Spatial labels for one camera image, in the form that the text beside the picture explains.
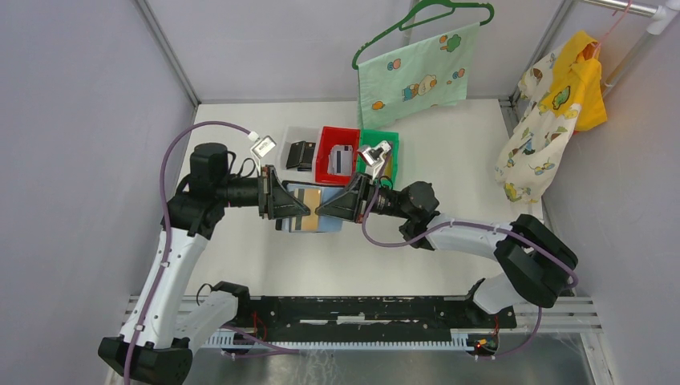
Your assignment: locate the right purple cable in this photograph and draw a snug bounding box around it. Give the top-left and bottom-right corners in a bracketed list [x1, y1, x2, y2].
[361, 154, 580, 359]

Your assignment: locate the white slotted cable duct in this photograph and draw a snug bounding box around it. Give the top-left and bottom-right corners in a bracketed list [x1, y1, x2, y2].
[201, 329, 490, 353]

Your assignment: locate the black leather card holder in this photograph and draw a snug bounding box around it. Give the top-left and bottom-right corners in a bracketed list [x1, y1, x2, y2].
[275, 180, 343, 233]

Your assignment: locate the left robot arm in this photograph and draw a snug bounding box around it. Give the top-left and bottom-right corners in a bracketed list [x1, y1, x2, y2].
[98, 143, 311, 384]

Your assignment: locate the light green printed cloth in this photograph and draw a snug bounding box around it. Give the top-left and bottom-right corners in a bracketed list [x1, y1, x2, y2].
[358, 23, 480, 130]

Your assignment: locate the red plastic bin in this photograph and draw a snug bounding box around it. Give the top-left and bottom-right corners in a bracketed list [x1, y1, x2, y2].
[313, 126, 360, 186]

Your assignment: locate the green plastic bin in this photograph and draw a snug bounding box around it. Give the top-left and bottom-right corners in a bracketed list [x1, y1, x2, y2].
[354, 128, 400, 184]

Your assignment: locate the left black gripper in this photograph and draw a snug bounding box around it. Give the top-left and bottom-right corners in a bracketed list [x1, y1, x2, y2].
[216, 164, 310, 220]

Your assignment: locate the clear plastic bin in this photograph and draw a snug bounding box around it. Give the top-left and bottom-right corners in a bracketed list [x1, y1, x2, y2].
[275, 126, 321, 182]

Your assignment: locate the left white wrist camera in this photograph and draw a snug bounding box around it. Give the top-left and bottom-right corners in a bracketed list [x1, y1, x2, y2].
[248, 131, 277, 176]

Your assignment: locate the yellow garment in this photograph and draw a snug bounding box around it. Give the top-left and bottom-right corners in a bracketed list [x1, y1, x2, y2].
[540, 30, 608, 132]

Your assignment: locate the black card stack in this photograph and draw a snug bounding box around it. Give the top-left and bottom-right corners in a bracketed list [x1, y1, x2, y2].
[285, 140, 316, 172]

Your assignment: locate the green clothes hanger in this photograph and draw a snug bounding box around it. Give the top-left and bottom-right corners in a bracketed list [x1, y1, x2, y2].
[351, 0, 496, 71]

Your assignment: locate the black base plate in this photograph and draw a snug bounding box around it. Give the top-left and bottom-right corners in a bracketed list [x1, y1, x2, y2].
[230, 296, 517, 342]

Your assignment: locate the white card stack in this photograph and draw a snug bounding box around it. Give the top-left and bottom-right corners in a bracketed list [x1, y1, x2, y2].
[327, 144, 354, 176]

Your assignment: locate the gold card stack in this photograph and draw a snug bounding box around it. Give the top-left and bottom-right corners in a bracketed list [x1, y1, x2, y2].
[381, 156, 395, 181]

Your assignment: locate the metal hanging rail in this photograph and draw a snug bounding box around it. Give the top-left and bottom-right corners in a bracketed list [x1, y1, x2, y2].
[582, 1, 679, 96]

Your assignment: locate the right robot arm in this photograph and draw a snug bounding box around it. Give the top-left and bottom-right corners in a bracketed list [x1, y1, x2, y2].
[315, 173, 579, 327]

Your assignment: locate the white printed garment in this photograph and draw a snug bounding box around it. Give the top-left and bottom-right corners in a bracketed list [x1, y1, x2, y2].
[494, 45, 575, 204]

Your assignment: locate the gold credit card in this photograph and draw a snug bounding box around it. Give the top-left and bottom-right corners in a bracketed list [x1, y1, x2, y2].
[289, 188, 322, 233]

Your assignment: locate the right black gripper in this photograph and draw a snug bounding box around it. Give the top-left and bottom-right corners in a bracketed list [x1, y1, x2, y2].
[316, 172, 412, 224]

